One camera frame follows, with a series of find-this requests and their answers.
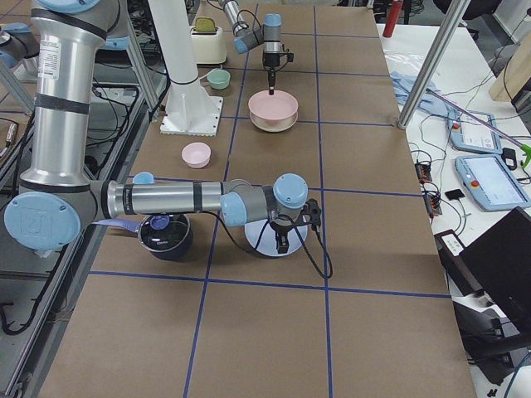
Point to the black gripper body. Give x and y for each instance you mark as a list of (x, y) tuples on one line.
[(271, 60), (281, 226)]

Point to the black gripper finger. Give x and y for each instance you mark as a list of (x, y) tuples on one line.
[(271, 76), (282, 242)]

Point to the blue plate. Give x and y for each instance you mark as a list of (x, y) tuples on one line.
[(261, 237)]

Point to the pink plate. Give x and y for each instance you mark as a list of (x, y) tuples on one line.
[(280, 105)]

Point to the cream plate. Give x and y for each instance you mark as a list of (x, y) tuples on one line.
[(273, 126)]

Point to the green bowl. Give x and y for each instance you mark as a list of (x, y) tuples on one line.
[(219, 79)]

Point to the cream toaster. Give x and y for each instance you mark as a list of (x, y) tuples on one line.
[(208, 42)]

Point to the pink bowl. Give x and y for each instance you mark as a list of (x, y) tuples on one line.
[(196, 155)]

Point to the dark pot with glass lid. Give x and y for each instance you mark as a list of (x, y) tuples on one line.
[(166, 236)]

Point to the red bottle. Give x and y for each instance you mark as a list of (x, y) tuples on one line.
[(392, 18)]

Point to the blue cup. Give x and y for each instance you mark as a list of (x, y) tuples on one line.
[(143, 178)]

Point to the far teach pendant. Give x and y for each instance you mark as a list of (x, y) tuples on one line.
[(467, 135)]

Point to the teach pendant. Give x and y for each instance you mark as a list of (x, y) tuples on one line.
[(467, 135), (490, 183)]

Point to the near teach pendant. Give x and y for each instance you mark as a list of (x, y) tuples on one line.
[(490, 183)]

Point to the black monitor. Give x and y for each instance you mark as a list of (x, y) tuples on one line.
[(497, 262)]

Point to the purple grabber stick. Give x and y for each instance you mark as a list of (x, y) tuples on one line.
[(522, 146)]

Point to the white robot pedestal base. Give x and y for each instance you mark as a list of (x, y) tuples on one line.
[(189, 108)]

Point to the aluminium frame post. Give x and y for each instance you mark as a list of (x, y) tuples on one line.
[(438, 47)]

